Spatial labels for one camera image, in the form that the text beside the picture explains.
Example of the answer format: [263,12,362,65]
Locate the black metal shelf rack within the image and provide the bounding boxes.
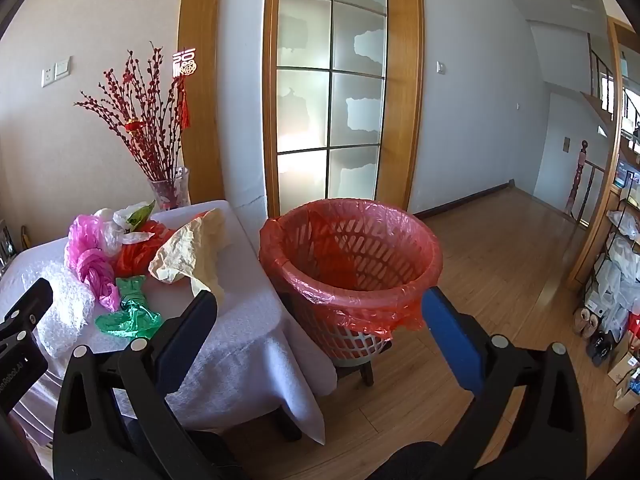
[585,195,640,341]

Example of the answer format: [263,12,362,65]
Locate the red berry branches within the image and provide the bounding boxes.
[74,42,188,183]

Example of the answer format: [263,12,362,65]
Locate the frosted glass door wooden frame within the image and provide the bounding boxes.
[262,0,426,221]

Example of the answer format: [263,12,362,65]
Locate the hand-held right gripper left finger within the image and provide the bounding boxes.
[52,290,246,480]

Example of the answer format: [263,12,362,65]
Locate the wooden wall trim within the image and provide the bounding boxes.
[179,0,226,206]

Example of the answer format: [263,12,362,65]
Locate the clear glass vase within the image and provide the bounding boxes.
[149,167,192,211]

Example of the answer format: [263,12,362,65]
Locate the clear white plastic bag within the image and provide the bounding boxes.
[25,262,97,358]

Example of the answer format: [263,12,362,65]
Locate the cardboard box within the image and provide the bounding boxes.
[606,351,640,386]

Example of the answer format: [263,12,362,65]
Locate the red wooden newel post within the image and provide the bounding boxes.
[565,140,591,218]

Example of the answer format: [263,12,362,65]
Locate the dark wooden table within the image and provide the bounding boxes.
[270,395,306,442]

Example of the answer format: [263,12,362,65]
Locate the red plastic basket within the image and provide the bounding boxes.
[272,205,441,367]

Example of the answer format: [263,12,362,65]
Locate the orange plastic bag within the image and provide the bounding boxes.
[114,212,211,281]

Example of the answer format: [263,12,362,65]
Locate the glass items beside cabinet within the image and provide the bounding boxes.
[0,219,17,267]

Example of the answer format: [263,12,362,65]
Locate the dark wooden stool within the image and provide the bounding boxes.
[334,345,397,388]

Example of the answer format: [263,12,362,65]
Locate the wooden doorway frame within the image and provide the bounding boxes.
[565,15,640,291]

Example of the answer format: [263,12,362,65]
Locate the pink plastic bag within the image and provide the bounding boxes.
[65,214,123,311]

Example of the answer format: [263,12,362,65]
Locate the cream plastic bag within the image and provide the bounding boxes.
[148,207,228,301]

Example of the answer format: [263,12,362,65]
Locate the black shoe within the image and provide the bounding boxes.
[598,335,619,367]
[587,332,608,362]

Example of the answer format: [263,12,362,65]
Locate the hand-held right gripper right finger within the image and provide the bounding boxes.
[421,286,588,480]

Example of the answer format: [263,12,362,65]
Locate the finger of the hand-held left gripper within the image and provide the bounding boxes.
[0,278,54,356]

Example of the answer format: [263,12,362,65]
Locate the light green plastic bag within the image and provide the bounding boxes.
[127,204,157,233]

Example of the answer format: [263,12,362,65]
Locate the staircase railing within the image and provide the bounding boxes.
[580,32,618,117]

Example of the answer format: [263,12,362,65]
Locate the red plastic liner bag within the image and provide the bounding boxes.
[259,199,445,346]

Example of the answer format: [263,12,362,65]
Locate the dark green plastic bag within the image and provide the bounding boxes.
[95,275,164,343]

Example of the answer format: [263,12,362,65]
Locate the red tasselled hanging ornament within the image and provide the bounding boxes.
[171,49,200,130]

